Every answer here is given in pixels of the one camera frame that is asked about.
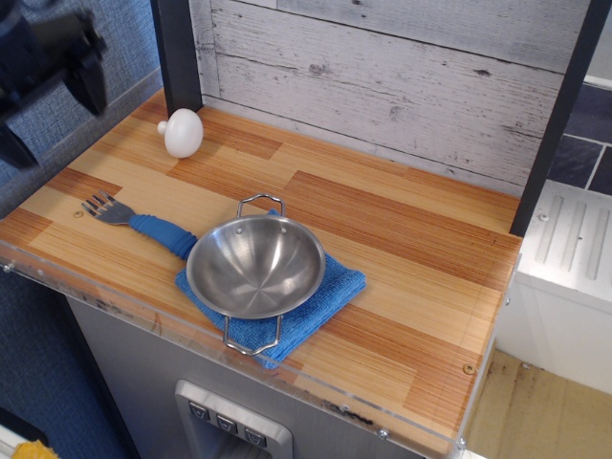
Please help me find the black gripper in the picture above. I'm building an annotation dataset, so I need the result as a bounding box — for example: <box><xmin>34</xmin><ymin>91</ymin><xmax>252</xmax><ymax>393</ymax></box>
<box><xmin>0</xmin><ymin>1</ymin><xmax>107</xmax><ymax>168</ymax></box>

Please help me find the blue handled metal spork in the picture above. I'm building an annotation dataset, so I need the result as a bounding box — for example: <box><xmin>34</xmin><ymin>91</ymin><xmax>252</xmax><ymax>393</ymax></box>
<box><xmin>81</xmin><ymin>190</ymin><xmax>198</xmax><ymax>260</ymax></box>

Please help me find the white mushroom shaped toy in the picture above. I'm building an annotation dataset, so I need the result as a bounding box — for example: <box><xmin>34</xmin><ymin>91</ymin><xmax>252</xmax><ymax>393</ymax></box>
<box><xmin>157</xmin><ymin>108</ymin><xmax>204</xmax><ymax>159</ymax></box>

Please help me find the clear acrylic edge guard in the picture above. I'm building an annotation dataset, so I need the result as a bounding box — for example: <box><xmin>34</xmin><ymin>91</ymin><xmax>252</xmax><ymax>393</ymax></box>
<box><xmin>1</xmin><ymin>232</ymin><xmax>519</xmax><ymax>458</ymax></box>

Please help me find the blue folded cloth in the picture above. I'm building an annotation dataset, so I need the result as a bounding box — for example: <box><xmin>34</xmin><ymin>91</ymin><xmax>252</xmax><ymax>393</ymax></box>
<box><xmin>173</xmin><ymin>208</ymin><xmax>367</xmax><ymax>370</ymax></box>

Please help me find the silver button control panel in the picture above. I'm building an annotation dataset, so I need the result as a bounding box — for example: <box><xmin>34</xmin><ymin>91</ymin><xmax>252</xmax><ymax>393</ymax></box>
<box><xmin>175</xmin><ymin>380</ymin><xmax>294</xmax><ymax>458</ymax></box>

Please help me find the yellow black object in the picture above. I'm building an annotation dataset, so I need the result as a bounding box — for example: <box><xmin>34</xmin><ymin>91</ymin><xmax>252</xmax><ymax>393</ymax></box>
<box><xmin>11</xmin><ymin>441</ymin><xmax>59</xmax><ymax>459</ymax></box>

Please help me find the white ridged sink drainboard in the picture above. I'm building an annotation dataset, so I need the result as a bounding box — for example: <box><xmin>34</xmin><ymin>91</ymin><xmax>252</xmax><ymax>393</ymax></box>
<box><xmin>516</xmin><ymin>180</ymin><xmax>611</xmax><ymax>314</ymax></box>

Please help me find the dark left frame post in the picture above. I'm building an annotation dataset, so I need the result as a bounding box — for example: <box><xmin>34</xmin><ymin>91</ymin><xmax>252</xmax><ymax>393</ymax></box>
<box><xmin>150</xmin><ymin>0</ymin><xmax>203</xmax><ymax>115</ymax></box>

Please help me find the dark frame post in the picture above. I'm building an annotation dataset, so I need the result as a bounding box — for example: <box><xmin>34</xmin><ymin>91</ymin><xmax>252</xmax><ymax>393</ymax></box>
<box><xmin>150</xmin><ymin>0</ymin><xmax>203</xmax><ymax>115</ymax></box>
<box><xmin>510</xmin><ymin>0</ymin><xmax>611</xmax><ymax>237</ymax></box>

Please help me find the steel pan with wire handles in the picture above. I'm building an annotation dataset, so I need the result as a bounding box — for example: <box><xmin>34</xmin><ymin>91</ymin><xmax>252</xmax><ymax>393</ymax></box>
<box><xmin>186</xmin><ymin>193</ymin><xmax>326</xmax><ymax>357</ymax></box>

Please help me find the dark right frame post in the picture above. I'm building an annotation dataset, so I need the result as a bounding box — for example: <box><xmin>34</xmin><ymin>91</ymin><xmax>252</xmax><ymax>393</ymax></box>
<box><xmin>510</xmin><ymin>0</ymin><xmax>611</xmax><ymax>237</ymax></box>

